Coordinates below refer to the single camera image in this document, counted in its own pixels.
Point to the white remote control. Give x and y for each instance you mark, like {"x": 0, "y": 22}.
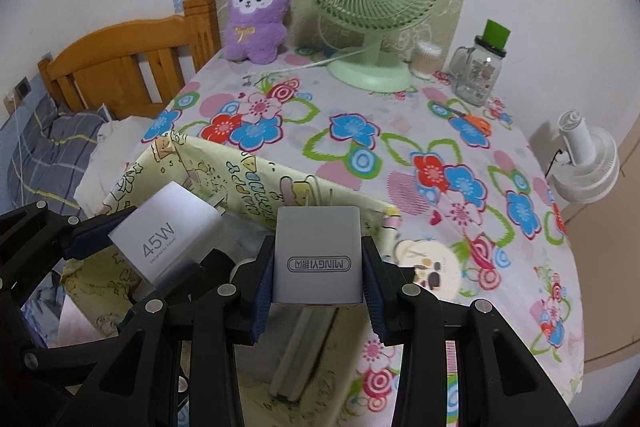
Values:
{"x": 300, "y": 352}

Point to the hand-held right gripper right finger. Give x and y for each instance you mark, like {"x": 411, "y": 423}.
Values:
{"x": 372, "y": 292}

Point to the purple plush toy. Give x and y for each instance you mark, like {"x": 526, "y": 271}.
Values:
{"x": 255, "y": 37}

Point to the grey plaid bedding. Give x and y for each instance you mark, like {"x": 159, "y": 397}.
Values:
{"x": 50, "y": 147}

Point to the white clip fan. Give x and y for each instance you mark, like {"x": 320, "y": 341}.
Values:
{"x": 585, "y": 172}

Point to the floral tablecloth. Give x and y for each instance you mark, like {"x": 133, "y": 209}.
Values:
{"x": 400, "y": 147}

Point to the yellow printed storage box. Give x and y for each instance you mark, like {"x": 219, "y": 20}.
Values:
{"x": 225, "y": 177}

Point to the white charger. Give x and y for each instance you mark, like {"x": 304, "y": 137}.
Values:
{"x": 165, "y": 227}

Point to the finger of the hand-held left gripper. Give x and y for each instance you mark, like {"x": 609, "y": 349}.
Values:
{"x": 92, "y": 234}
{"x": 217, "y": 268}

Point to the beige wooden cabinet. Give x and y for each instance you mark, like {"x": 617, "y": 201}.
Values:
{"x": 610, "y": 282}

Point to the orange scissors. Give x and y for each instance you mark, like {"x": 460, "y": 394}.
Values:
{"x": 477, "y": 123}

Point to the cotton swab jar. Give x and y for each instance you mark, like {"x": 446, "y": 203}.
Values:
{"x": 426, "y": 59}

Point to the white cloth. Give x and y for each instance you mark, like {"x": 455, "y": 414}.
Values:
{"x": 115, "y": 147}

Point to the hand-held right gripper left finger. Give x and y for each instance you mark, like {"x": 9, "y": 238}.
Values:
{"x": 262, "y": 287}

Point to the black wall switch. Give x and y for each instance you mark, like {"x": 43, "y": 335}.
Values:
{"x": 22, "y": 88}

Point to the glass jar mug green lid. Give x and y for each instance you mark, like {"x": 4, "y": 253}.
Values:
{"x": 475, "y": 77}

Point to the grey charger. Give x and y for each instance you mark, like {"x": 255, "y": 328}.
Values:
{"x": 317, "y": 257}

